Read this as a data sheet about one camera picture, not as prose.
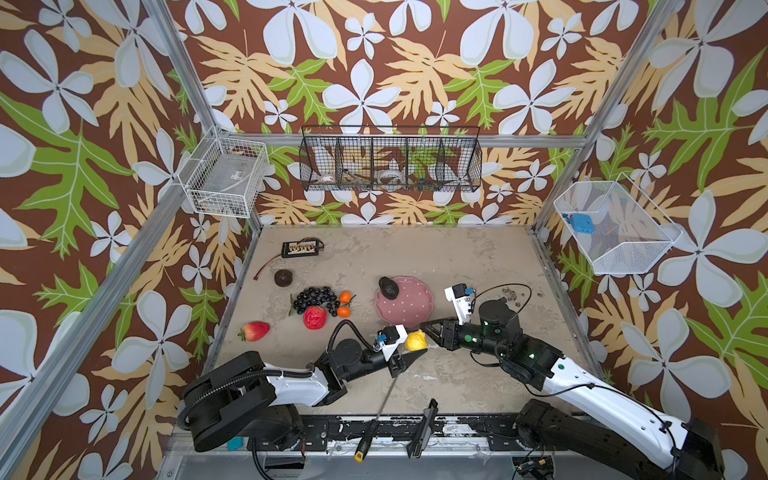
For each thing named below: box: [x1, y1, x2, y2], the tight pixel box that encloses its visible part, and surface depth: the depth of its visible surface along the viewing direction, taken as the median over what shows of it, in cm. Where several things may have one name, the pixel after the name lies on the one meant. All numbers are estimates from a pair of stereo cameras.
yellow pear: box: [405, 329, 428, 352], surface depth 71 cm
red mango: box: [237, 322, 271, 342], surface depth 90 cm
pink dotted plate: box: [375, 276, 434, 327], surface depth 100 cm
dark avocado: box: [379, 276, 399, 300], surface depth 100 cm
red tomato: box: [303, 306, 327, 331], surface depth 90 cm
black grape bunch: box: [289, 286, 340, 317], surface depth 98 cm
